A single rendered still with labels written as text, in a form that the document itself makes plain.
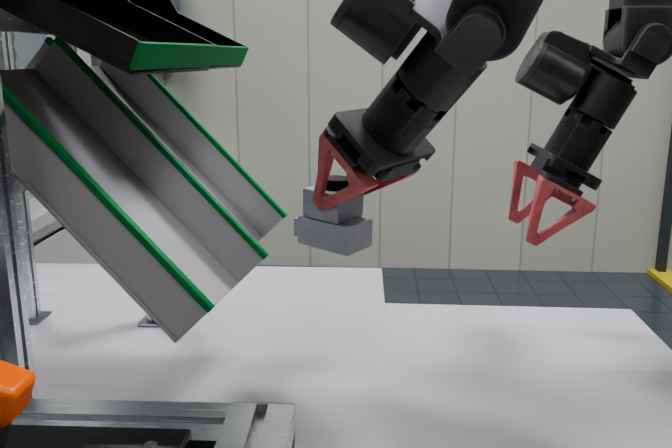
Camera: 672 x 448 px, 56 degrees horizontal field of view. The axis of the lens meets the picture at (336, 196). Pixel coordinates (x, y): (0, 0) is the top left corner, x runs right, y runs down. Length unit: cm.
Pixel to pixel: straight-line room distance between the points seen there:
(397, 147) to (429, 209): 303
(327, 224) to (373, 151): 11
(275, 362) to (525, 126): 297
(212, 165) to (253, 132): 281
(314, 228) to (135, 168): 18
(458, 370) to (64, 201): 45
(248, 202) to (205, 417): 34
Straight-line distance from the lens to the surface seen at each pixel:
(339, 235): 61
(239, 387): 70
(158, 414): 47
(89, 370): 77
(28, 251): 90
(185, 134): 76
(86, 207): 50
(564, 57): 76
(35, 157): 52
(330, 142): 56
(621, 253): 389
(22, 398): 30
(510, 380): 73
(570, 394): 72
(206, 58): 56
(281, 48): 351
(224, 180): 75
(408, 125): 54
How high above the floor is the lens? 120
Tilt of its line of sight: 13 degrees down
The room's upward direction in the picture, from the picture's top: straight up
